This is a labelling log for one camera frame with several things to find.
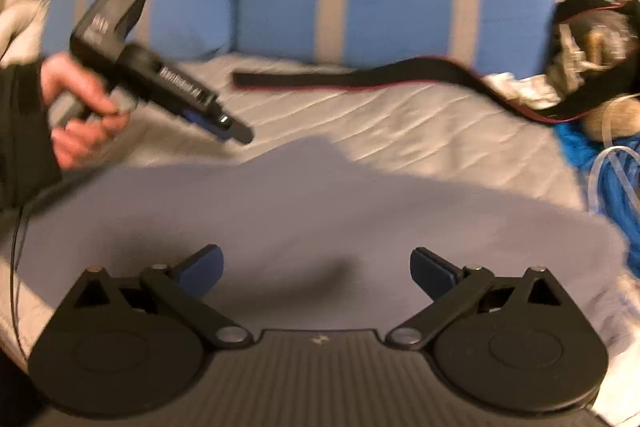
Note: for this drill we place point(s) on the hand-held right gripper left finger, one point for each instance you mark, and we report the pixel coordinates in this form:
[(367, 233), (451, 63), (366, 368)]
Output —
[(202, 272)]

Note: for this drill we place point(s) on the grey sweatshirt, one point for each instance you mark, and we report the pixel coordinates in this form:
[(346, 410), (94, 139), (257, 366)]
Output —
[(300, 217)]

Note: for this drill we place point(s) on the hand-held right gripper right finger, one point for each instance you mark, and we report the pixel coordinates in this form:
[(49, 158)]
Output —
[(432, 274)]

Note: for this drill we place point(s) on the person's left hand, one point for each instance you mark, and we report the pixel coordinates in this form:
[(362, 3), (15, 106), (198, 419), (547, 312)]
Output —
[(75, 82)]

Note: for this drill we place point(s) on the person's left forearm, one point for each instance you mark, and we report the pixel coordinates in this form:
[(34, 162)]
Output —
[(25, 132)]

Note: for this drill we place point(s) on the clear plastic tube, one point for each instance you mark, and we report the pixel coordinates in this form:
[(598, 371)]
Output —
[(612, 162)]

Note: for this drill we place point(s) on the blue fabric with clear tube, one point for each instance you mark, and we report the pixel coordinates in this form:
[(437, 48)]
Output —
[(580, 147)]

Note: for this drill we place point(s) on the white quilted comforter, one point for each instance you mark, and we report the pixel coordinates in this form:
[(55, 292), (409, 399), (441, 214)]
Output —
[(15, 32)]

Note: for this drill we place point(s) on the grey quilted bedspread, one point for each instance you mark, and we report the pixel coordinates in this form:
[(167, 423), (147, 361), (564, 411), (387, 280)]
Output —
[(400, 117)]

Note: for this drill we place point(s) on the black bag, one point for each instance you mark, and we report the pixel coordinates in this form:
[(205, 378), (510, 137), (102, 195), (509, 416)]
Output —
[(590, 4)]

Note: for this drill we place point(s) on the tan plush toy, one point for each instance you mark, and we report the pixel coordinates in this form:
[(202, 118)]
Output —
[(612, 117)]

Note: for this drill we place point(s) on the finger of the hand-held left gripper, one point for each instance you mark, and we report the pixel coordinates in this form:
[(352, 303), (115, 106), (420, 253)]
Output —
[(225, 127)]

